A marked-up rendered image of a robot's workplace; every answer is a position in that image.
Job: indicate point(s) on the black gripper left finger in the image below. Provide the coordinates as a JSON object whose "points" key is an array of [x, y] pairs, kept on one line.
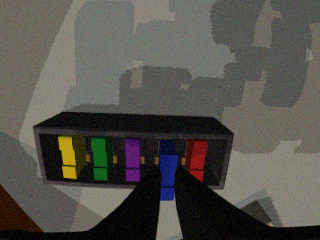
{"points": [[135, 218]]}

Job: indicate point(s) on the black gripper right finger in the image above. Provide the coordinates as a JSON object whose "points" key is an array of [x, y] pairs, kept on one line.
{"points": [[204, 215]]}

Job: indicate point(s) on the red fuse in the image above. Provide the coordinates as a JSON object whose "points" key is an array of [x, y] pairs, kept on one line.
{"points": [[196, 151]]}

